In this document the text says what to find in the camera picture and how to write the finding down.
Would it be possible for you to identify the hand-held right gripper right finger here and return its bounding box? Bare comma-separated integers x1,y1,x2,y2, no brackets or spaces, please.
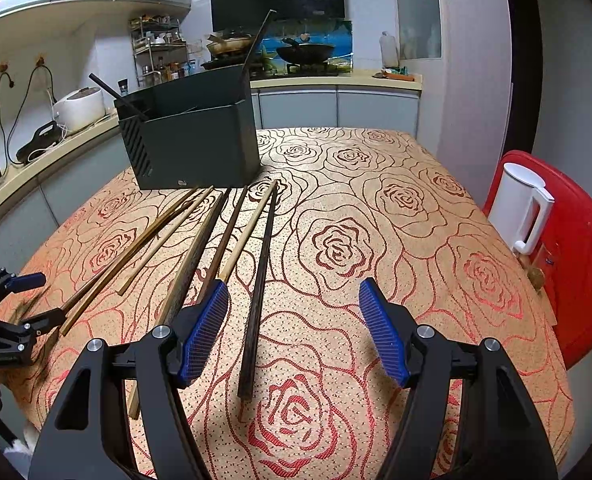
358,277,559,480

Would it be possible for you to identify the black wok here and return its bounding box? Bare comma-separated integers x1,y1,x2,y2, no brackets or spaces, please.
275,41,337,64

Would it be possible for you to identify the black chopstick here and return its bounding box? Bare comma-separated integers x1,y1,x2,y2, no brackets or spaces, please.
237,182,279,401

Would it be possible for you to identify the wooden stool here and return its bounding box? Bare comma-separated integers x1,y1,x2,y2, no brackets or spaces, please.
520,254,547,292

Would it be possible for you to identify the black rod in holder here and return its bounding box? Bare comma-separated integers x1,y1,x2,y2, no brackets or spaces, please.
88,73,126,101

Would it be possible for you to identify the metal spice rack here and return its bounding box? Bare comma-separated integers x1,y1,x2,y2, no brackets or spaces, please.
129,16,191,89

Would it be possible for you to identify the black power cable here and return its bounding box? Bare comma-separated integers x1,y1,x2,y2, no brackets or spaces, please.
0,60,19,167
7,54,57,161

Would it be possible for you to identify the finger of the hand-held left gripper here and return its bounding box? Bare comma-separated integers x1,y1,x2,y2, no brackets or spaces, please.
0,269,47,306
0,311,61,357

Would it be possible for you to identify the rose patterned tablecloth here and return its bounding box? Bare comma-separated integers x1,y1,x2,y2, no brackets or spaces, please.
3,127,576,480

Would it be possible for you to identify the light wooden chopstick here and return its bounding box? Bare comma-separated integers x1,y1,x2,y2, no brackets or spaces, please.
127,180,278,420
117,186,215,296

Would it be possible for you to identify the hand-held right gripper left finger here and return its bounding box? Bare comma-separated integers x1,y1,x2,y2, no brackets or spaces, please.
28,280,231,480

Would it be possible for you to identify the white cloth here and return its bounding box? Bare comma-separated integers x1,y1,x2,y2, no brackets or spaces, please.
3,420,43,467

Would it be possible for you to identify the white plastic bottle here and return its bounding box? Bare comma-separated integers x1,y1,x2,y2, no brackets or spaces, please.
379,31,401,69

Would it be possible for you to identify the white electric kettle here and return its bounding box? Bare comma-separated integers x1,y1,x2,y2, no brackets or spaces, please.
488,162,557,257

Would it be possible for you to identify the orange cutting board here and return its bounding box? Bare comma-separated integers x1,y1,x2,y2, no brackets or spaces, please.
375,67,417,82

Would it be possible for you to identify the black gas cooktop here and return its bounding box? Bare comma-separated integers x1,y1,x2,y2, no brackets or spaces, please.
202,59,347,79

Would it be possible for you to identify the brown wooden chopstick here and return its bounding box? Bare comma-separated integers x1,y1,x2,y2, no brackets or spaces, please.
196,186,249,306
58,200,197,337
51,187,201,316

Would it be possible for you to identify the black countertop grill appliance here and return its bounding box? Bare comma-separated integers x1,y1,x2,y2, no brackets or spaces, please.
15,120,62,164

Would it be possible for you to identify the golden pot with lid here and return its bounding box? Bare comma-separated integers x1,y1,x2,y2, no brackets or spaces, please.
206,33,257,59

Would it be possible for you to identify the blue sea picture backsplash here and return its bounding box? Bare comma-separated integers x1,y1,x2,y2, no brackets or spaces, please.
255,19,353,73

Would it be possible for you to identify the red plastic chair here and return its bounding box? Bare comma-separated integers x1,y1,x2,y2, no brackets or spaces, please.
482,150,592,370

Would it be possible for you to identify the frosted glass window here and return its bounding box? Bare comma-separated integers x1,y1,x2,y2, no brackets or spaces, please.
392,0,443,60

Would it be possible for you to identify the dark green utensil holder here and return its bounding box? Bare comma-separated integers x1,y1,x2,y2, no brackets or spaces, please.
113,9,275,191

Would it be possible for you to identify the white rice cooker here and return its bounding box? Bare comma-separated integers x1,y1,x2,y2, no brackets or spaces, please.
52,87,106,136

